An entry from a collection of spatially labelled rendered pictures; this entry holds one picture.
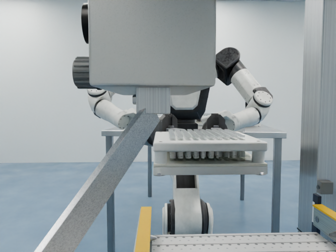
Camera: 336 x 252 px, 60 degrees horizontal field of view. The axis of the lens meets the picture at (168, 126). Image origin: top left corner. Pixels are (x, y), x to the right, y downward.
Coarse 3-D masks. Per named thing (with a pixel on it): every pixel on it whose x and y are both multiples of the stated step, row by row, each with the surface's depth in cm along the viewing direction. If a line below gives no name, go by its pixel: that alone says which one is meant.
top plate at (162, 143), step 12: (156, 132) 82; (240, 132) 82; (156, 144) 61; (168, 144) 61; (180, 144) 61; (192, 144) 61; (204, 144) 62; (216, 144) 62; (228, 144) 62; (240, 144) 62; (252, 144) 62; (264, 144) 62
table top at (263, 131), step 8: (112, 128) 193; (200, 128) 193; (248, 128) 193; (256, 128) 193; (264, 128) 193; (272, 128) 193; (256, 136) 169; (264, 136) 168; (272, 136) 168; (280, 136) 167
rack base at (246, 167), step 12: (168, 156) 70; (156, 168) 62; (168, 168) 62; (180, 168) 62; (192, 168) 62; (204, 168) 62; (216, 168) 62; (228, 168) 62; (240, 168) 62; (252, 168) 62; (264, 168) 62
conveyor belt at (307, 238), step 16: (160, 240) 42; (176, 240) 42; (192, 240) 42; (208, 240) 42; (224, 240) 42; (240, 240) 42; (256, 240) 42; (272, 240) 42; (288, 240) 42; (304, 240) 42; (320, 240) 42
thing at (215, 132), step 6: (180, 132) 72; (186, 132) 72; (192, 132) 72; (198, 132) 72; (204, 132) 73; (210, 132) 74; (216, 132) 76; (222, 132) 72; (228, 132) 72; (192, 138) 67; (222, 138) 68; (192, 156) 68; (222, 156) 68
